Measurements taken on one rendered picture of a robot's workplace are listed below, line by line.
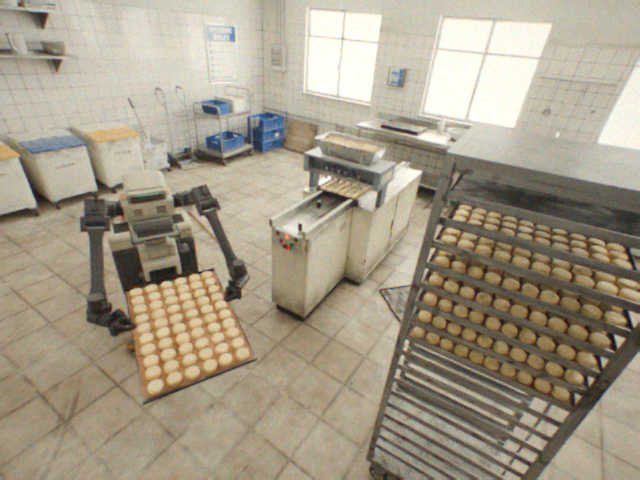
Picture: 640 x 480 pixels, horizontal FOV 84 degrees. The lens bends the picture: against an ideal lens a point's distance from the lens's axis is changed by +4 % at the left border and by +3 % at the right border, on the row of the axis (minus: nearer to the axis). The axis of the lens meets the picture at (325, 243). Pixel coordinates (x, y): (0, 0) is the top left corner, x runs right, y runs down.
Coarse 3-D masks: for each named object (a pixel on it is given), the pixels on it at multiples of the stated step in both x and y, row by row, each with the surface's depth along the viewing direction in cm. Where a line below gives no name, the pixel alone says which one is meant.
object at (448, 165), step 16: (448, 160) 101; (448, 176) 103; (432, 208) 109; (432, 224) 112; (432, 240) 115; (416, 272) 122; (416, 288) 125; (400, 336) 139; (400, 352) 143; (384, 400) 161; (384, 416) 170
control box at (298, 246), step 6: (276, 228) 251; (276, 234) 252; (282, 234) 249; (288, 234) 246; (294, 234) 245; (276, 240) 255; (288, 240) 249; (300, 240) 243; (282, 246) 254; (288, 246) 251; (294, 246) 248; (300, 246) 245; (294, 252) 251; (300, 252) 248
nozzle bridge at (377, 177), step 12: (312, 156) 294; (324, 156) 292; (312, 168) 304; (324, 168) 303; (336, 168) 296; (348, 168) 290; (360, 168) 275; (372, 168) 276; (384, 168) 278; (312, 180) 318; (348, 180) 289; (360, 180) 288; (372, 180) 283; (384, 180) 281; (384, 192) 292
